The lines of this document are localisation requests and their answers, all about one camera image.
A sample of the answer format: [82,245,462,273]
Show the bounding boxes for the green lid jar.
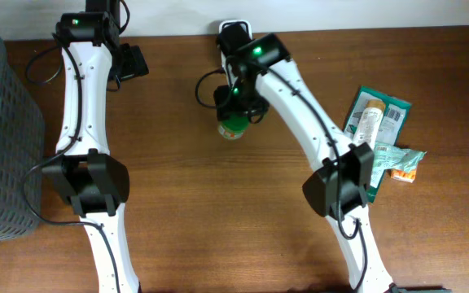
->
[217,115,249,140]

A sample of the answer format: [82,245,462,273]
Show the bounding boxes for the white Pantene tube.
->
[353,99,386,149]

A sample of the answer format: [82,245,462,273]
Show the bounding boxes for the green 3M glove packet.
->
[344,86,411,203]

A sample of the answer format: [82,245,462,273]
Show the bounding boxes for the teal foil sachet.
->
[373,142,427,173]

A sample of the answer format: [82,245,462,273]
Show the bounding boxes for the orange tissue pack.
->
[390,169,417,183]

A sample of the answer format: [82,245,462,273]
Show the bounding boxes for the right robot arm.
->
[214,20,396,292]

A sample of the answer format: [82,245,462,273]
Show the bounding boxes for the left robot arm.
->
[42,1,149,292]

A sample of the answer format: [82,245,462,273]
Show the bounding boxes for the white barcode scanner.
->
[216,20,253,69]

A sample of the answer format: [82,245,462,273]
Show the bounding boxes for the grey plastic mesh basket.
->
[0,38,45,241]

